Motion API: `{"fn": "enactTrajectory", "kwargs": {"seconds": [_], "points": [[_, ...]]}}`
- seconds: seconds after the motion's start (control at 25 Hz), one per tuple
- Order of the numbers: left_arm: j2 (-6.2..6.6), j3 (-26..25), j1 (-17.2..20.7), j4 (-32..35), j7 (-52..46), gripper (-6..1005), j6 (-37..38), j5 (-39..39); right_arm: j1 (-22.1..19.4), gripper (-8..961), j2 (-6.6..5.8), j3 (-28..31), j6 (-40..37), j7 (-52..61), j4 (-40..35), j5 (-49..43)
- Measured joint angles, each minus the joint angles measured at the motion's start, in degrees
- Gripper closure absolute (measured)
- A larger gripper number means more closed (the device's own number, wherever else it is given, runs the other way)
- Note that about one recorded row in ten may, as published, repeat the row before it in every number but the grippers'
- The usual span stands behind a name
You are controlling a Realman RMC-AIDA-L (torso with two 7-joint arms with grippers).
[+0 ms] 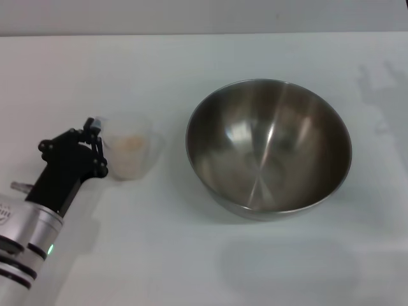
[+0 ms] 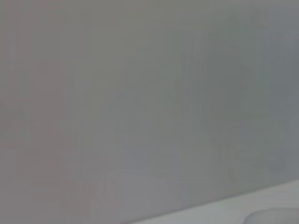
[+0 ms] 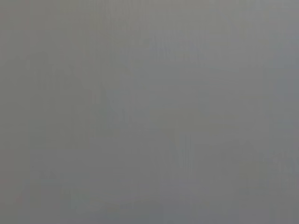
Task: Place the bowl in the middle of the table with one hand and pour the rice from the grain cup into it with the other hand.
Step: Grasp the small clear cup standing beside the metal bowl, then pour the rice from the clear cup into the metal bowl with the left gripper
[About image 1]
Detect white rice grains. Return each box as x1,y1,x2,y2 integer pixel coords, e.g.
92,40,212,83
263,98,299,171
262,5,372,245
111,134,148,178

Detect clear plastic measuring cup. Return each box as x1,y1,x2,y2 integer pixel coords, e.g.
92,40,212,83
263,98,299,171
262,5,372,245
97,112,167,182

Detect stainless steel mixing bowl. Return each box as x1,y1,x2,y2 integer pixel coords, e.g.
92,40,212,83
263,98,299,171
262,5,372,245
185,77,353,222

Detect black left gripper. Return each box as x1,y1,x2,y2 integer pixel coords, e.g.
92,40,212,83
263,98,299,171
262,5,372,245
24,117,110,218

